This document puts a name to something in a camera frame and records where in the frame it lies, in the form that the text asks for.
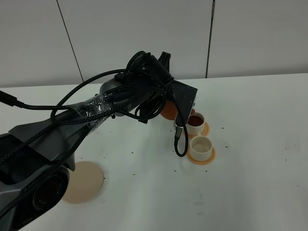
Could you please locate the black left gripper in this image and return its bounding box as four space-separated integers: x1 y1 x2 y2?
134 51 175 124

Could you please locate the brown clay teapot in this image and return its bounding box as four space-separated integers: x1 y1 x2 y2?
160 100 195 122

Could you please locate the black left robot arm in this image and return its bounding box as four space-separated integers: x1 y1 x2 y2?
0 51 173 231

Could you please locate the beige round teapot trivet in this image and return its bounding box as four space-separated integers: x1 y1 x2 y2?
62 161 104 204

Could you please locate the far white teacup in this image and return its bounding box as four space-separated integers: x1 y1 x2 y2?
186 112 205 135

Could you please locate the white teacup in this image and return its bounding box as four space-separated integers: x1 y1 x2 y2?
189 136 214 162
186 112 205 135

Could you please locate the far orange coaster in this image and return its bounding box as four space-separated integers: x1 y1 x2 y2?
186 121 210 139

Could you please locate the orange coaster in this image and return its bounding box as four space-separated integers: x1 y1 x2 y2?
186 121 210 139
186 147 216 166

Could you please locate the near white teacup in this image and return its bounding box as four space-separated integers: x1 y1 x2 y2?
189 136 214 162

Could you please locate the near orange coaster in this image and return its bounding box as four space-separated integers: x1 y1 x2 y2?
186 147 216 166

